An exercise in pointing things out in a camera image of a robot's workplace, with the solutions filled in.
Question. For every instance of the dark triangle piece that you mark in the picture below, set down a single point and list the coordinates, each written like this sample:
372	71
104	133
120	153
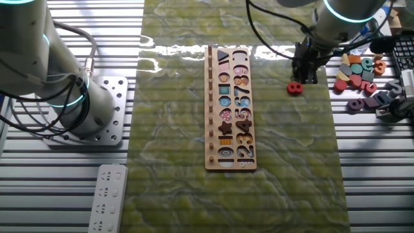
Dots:
222	55

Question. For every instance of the purple number six piece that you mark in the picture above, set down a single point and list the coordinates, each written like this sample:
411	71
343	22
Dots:
355	104

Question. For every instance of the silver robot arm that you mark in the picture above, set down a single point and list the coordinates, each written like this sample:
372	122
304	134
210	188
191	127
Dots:
26	48

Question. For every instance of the wooden shape puzzle board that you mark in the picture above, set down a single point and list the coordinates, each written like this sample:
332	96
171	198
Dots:
231	136

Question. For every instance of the navy number piece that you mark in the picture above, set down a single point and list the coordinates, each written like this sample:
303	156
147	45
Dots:
383	97

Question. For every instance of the pink number two piece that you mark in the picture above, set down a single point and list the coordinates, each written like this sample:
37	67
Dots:
368	88

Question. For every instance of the cream shape piece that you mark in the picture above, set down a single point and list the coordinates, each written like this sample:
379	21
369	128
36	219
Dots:
345	60

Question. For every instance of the dark green square piece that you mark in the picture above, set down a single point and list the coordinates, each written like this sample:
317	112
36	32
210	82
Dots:
368	76

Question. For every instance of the grey oval piece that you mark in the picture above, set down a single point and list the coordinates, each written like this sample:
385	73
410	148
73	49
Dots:
345	70

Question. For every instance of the grey number five piece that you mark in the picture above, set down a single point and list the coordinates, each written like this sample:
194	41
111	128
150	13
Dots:
394	88

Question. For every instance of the ribbed silver camera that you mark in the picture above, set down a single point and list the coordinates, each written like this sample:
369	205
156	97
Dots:
408	82

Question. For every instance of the cream semicircle piece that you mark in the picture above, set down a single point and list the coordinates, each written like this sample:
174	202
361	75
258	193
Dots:
342	77

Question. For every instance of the teal circle piece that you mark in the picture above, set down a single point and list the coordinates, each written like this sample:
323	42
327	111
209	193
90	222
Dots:
356	68

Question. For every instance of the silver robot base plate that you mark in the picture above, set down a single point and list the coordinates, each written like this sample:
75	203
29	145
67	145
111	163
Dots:
119	106

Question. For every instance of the red number eight piece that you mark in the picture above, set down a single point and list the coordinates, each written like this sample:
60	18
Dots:
295	88

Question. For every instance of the black keyboard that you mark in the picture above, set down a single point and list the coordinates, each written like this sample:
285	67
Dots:
404	51

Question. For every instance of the green marble pattern mat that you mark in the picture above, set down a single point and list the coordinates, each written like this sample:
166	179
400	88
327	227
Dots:
291	161

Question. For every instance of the red circle piece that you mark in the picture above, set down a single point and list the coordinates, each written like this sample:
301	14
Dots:
339	86

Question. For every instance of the brown number four piece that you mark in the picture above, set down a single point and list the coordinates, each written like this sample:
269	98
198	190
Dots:
244	125

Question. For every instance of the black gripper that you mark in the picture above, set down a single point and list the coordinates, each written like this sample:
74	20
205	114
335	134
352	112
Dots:
305	53

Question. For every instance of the brown star piece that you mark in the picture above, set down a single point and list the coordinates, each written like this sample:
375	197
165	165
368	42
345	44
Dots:
225	127

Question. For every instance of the teal number six piece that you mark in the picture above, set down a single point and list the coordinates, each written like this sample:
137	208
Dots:
367	64

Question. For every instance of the orange shape piece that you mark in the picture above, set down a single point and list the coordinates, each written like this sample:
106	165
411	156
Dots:
354	59

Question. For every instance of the purple square piece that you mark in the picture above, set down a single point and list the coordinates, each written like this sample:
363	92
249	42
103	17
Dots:
371	103

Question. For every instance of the white power strip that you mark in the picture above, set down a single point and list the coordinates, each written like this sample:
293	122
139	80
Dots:
108	200

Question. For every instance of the orange number three piece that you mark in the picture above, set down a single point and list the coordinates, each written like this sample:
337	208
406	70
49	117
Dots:
379	68

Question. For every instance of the red heart piece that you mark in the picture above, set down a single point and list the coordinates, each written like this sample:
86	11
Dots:
355	80

